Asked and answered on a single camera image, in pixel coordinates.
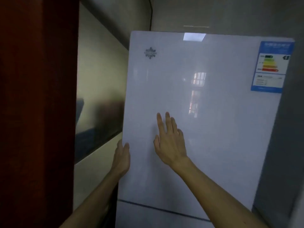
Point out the person's right middle finger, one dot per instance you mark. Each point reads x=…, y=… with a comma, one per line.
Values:
x=168, y=122

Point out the person's right hand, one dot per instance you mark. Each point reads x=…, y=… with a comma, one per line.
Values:
x=169, y=147

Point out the small white refrigerator door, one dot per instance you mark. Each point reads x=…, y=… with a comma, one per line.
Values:
x=142, y=217

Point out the person's right thumb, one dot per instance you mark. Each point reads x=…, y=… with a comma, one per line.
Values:
x=156, y=141

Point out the person's left forearm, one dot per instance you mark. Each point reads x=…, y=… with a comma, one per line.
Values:
x=95, y=204

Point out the person's right forearm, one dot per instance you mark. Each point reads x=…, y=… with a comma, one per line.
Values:
x=213, y=199

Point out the person's left thumb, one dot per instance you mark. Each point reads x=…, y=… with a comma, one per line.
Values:
x=127, y=149

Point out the blue energy label sticker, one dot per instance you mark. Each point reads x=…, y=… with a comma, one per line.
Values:
x=270, y=68

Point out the person's right little finger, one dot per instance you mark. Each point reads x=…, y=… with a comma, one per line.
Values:
x=181, y=135

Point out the person's left hand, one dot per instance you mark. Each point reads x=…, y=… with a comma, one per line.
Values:
x=121, y=161

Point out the dark red wooden door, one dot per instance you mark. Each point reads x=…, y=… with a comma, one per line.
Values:
x=35, y=111

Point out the large white refrigerator door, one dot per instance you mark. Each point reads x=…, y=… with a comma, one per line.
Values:
x=213, y=121

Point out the grey refrigerator body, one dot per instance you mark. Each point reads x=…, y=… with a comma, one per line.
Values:
x=280, y=163

